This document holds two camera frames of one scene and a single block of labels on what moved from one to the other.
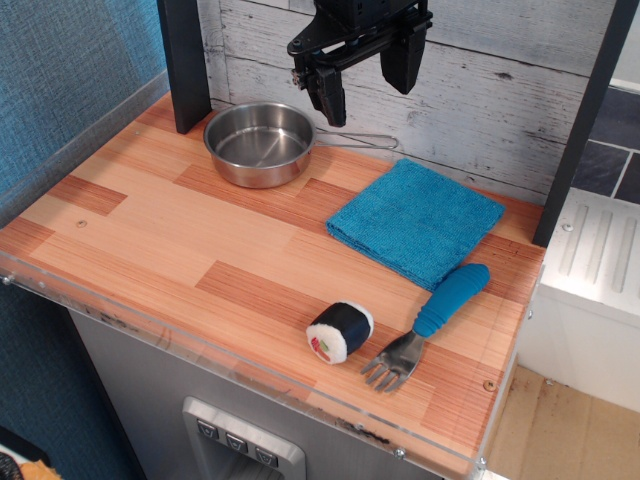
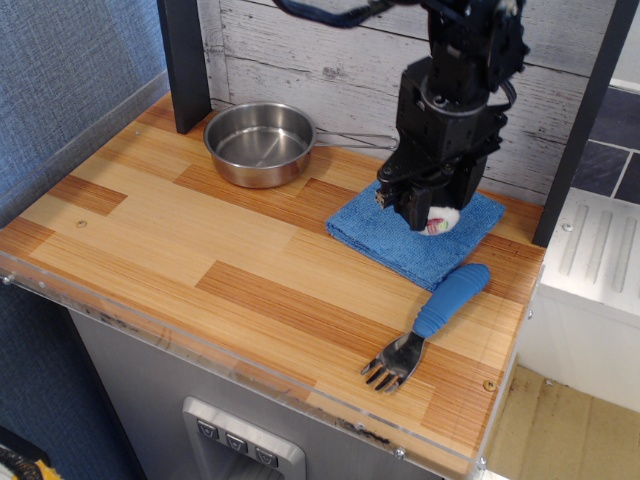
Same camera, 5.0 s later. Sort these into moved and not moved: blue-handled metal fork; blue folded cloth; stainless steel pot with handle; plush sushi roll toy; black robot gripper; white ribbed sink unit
Moved: black robot gripper; plush sushi roll toy
Not moved: blue-handled metal fork; white ribbed sink unit; stainless steel pot with handle; blue folded cloth
